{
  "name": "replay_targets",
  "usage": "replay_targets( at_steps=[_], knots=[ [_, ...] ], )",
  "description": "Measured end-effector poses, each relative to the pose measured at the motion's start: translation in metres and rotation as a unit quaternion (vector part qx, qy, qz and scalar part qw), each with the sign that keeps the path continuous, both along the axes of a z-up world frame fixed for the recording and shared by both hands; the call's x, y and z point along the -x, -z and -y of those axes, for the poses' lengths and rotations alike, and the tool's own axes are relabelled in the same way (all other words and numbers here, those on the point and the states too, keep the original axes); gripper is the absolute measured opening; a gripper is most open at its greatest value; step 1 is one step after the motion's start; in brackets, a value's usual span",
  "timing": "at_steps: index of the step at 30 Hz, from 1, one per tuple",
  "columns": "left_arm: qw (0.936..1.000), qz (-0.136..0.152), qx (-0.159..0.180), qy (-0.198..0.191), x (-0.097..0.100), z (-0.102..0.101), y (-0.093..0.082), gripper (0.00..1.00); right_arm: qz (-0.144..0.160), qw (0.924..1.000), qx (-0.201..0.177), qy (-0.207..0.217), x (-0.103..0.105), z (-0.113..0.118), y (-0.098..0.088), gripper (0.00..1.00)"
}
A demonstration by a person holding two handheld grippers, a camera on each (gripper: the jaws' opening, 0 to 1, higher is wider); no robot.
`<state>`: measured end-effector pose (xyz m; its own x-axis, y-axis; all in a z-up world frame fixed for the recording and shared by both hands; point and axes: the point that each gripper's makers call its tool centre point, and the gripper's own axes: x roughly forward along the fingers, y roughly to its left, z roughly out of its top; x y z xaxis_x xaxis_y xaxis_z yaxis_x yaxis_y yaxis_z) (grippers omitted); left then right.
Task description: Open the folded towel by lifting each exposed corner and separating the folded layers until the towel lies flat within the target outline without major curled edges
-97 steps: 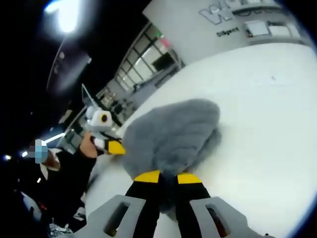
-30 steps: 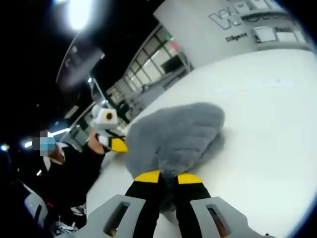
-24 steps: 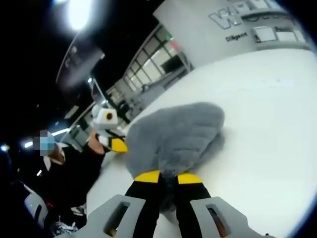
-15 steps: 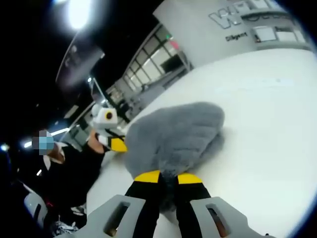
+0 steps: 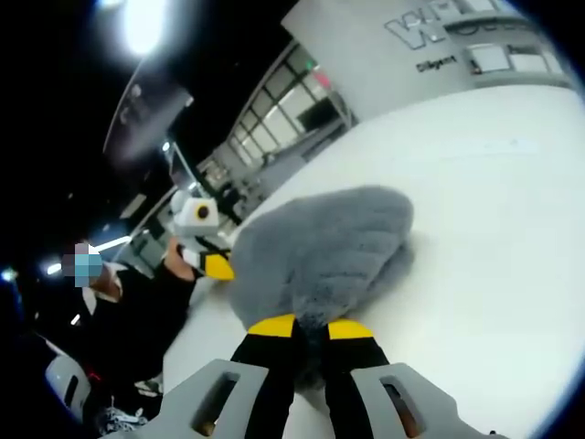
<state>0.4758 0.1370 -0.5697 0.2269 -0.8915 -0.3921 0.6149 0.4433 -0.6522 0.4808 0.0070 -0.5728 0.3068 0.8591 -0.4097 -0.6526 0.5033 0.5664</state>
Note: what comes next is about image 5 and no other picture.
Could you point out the grey towel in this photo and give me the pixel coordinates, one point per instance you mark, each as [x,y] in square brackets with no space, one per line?
[320,256]

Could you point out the person's left hand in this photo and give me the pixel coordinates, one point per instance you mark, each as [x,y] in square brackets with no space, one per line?
[178,263]

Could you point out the glass partition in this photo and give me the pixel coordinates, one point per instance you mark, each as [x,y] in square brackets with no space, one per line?
[279,119]

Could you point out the operator person in black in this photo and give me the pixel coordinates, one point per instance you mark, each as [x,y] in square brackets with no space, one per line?
[105,347]

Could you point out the white chest device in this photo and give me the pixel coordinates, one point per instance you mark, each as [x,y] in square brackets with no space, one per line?
[68,384]

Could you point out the round ceiling lamp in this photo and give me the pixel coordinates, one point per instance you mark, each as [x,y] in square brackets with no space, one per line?
[142,23]

